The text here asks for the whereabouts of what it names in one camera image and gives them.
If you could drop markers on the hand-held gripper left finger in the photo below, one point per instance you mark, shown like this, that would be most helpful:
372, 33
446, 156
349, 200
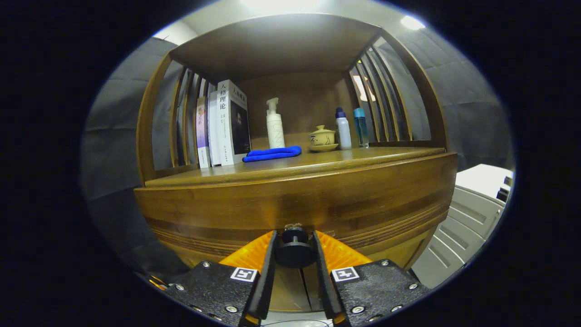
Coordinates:
268, 281

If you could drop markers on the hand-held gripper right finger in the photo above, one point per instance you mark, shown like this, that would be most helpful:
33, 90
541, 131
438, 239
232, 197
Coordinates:
323, 281

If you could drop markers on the black round drawer knob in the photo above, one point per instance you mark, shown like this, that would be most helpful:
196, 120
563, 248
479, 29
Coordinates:
295, 252

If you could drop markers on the wooden drawer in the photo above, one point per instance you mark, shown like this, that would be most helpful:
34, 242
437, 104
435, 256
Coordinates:
295, 200

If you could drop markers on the wooden cabinet door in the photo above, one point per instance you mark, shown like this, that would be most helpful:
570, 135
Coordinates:
314, 286
286, 290

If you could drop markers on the wooden countertop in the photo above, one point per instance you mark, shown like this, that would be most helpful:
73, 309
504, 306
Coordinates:
317, 159

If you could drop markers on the wooden cabinet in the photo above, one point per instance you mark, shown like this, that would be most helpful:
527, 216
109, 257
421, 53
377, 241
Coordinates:
308, 100

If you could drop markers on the blue folded cloth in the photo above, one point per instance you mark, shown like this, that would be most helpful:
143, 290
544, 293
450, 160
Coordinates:
272, 153

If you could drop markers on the beige lidded teacup with saucer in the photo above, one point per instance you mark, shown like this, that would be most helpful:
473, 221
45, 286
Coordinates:
322, 137

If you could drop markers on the white bottle with blue cap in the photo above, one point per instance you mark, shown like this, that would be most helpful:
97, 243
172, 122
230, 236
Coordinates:
343, 131

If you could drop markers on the white pump bottle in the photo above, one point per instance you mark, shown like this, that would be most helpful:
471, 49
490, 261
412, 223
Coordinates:
275, 129

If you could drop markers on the clear teal bottle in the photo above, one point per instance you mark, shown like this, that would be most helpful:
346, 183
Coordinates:
361, 129

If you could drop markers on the purple book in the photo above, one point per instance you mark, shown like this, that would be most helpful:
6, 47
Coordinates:
203, 136

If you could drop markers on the thin white book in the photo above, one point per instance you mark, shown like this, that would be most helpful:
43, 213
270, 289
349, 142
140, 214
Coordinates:
213, 131

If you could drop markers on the thick white and black book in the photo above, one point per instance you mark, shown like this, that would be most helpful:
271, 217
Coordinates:
233, 122

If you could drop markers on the white appliance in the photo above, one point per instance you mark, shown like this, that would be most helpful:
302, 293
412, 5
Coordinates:
472, 213

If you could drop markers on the small ceiling light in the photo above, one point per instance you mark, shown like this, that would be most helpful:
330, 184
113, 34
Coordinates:
412, 22

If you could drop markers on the large round ceiling light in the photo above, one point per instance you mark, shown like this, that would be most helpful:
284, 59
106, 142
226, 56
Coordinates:
281, 3

